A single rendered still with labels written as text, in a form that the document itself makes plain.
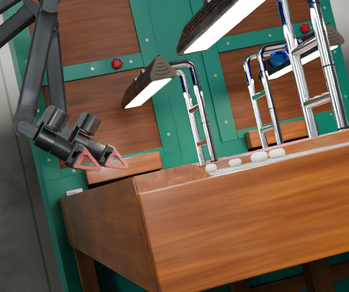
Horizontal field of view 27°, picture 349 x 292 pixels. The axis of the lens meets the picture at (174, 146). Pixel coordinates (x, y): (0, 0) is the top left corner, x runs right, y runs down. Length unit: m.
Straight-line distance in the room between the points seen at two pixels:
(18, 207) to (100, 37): 1.87
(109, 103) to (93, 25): 0.32
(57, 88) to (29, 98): 0.37
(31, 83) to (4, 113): 2.53
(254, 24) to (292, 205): 2.08
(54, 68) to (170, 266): 1.51
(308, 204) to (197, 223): 0.18
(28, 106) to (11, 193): 2.53
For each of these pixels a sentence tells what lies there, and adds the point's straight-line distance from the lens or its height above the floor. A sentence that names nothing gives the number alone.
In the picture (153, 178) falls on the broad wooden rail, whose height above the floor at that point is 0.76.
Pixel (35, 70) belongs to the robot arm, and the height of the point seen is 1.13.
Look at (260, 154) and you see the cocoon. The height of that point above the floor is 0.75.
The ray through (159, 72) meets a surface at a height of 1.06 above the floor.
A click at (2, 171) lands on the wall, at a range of 4.61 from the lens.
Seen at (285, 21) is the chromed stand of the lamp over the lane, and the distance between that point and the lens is 1.65.
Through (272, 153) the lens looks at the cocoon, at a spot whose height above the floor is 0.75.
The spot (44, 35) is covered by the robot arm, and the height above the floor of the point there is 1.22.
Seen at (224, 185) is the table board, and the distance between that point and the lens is 1.08.
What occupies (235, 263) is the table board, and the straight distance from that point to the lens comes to 1.09.
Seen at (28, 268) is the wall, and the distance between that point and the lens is 4.61.
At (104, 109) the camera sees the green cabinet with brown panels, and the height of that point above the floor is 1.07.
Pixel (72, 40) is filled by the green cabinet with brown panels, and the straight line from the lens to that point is 2.97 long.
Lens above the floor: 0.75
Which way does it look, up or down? 2 degrees up
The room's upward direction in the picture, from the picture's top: 13 degrees counter-clockwise
